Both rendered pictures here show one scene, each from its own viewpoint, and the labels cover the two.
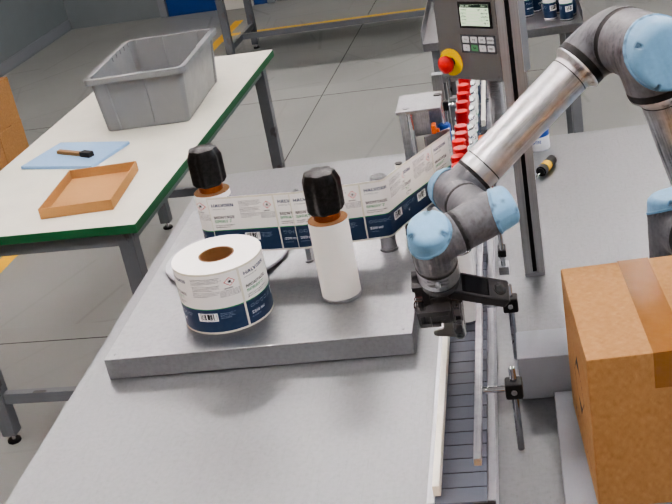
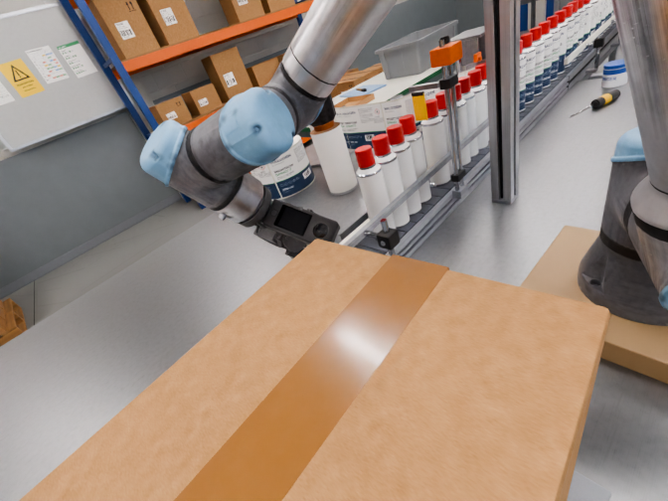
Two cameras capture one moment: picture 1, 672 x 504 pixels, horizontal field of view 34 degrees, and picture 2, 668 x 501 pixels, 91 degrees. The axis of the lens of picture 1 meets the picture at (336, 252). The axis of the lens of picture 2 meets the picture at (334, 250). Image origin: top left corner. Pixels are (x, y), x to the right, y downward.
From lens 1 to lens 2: 1.69 m
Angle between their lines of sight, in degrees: 40
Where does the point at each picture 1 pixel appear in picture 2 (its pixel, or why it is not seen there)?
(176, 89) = (415, 55)
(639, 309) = (240, 435)
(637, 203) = not seen: outside the picture
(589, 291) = (270, 308)
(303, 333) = not seen: hidden behind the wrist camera
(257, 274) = (284, 165)
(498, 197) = (233, 105)
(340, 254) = (328, 158)
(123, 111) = (392, 69)
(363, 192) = (384, 110)
